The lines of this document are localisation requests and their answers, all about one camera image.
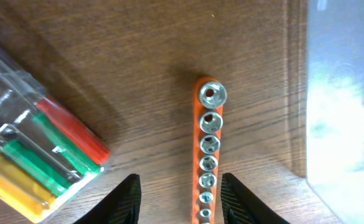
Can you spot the clear plastic container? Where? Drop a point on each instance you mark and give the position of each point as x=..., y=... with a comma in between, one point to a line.
x=335, y=106

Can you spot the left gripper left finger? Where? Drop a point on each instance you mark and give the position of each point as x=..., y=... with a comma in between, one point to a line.
x=120, y=206

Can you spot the orange socket rail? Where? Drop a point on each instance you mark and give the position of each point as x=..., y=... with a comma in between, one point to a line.
x=209, y=97

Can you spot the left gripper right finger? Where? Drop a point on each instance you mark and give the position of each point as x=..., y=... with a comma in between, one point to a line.
x=241, y=206

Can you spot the clear screwdriver set case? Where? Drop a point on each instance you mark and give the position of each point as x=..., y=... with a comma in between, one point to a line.
x=46, y=154

